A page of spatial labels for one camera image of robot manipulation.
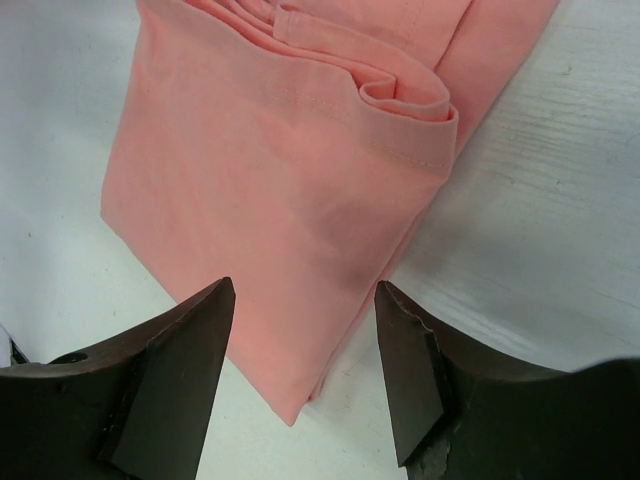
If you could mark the salmon pink t shirt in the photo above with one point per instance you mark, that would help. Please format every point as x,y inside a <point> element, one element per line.
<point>294,146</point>

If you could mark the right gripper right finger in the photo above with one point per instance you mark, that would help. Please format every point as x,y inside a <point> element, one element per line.
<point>460,409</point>

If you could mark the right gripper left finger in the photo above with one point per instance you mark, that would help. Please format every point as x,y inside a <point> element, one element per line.
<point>134,406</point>

